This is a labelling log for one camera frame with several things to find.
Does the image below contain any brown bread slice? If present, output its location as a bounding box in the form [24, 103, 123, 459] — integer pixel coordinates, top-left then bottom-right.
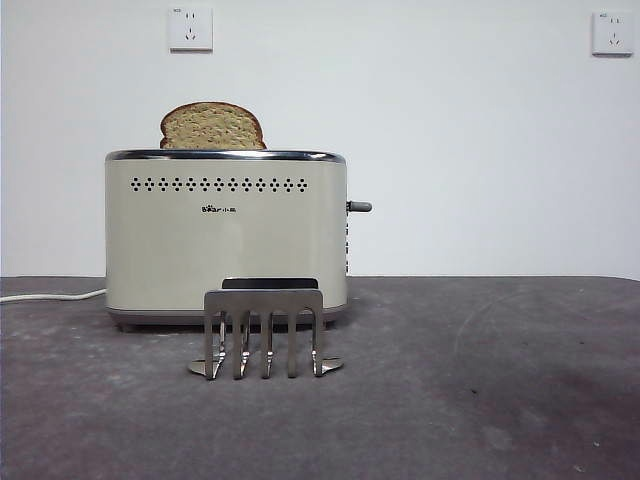
[159, 101, 268, 151]

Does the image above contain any shiny metal toast rack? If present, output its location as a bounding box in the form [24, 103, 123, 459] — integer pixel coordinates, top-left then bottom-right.
[187, 277, 345, 382]

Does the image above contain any cream two-slot toaster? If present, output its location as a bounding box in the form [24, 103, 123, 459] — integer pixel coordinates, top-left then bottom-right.
[103, 148, 350, 332]

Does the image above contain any white wall socket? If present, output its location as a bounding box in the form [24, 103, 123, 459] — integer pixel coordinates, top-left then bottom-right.
[591, 10, 634, 58]
[168, 6, 215, 54]

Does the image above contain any white toaster power cord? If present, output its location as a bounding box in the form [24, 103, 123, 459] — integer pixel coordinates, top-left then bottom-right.
[0, 286, 108, 305]

